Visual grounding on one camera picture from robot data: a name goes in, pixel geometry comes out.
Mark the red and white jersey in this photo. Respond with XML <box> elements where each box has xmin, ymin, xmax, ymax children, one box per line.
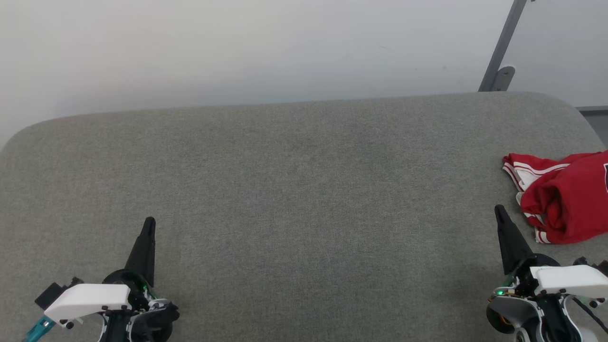
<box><xmin>502</xmin><ymin>151</ymin><xmax>608</xmax><ymax>245</ymax></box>

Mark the grey metal pole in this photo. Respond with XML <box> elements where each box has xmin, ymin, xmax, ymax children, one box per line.
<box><xmin>478</xmin><ymin>0</ymin><xmax>529</xmax><ymax>92</ymax></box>

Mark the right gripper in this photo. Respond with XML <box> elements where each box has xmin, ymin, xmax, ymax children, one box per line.
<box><xmin>487</xmin><ymin>205</ymin><xmax>582</xmax><ymax>342</ymax></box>

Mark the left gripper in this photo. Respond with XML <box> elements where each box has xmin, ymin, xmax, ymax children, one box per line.
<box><xmin>100</xmin><ymin>217</ymin><xmax>180</xmax><ymax>342</ymax></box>

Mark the left cable with teal connector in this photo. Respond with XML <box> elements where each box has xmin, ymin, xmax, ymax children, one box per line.
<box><xmin>21</xmin><ymin>316</ymin><xmax>55</xmax><ymax>342</ymax></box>

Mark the grey metal pole bracket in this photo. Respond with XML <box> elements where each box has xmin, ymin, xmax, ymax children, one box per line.
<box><xmin>493</xmin><ymin>66</ymin><xmax>516</xmax><ymax>92</ymax></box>

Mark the grey baseboard strip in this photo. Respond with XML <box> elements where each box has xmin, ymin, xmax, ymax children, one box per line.
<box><xmin>577</xmin><ymin>105</ymin><xmax>608</xmax><ymax>148</ymax></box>

